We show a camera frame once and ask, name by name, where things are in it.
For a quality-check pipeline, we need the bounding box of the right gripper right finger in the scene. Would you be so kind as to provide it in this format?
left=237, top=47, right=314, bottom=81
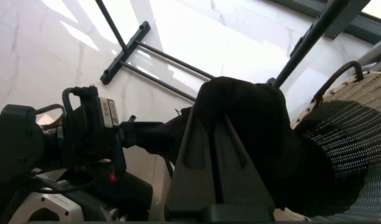
left=214, top=114, right=275, bottom=205

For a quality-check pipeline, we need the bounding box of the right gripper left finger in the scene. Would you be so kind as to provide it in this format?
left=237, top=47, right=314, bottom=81
left=165, top=107, right=218, bottom=218

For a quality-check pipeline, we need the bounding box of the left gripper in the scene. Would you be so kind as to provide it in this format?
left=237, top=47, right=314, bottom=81
left=64, top=121, right=155, bottom=185

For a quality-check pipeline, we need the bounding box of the black garment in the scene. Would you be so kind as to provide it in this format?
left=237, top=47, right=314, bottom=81
left=135, top=76, right=337, bottom=217

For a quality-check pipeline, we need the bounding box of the black clothes rack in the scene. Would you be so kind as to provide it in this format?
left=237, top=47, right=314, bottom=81
left=95, top=0, right=351, bottom=103

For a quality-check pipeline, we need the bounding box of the white laundry basket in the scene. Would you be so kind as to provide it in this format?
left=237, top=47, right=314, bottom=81
left=291, top=60, right=381, bottom=222

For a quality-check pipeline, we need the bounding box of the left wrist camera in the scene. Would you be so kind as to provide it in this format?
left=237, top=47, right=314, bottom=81
left=62, top=86, right=120, bottom=147

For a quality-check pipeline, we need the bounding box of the black cable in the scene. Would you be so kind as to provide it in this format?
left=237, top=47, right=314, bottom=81
left=62, top=86, right=99, bottom=114

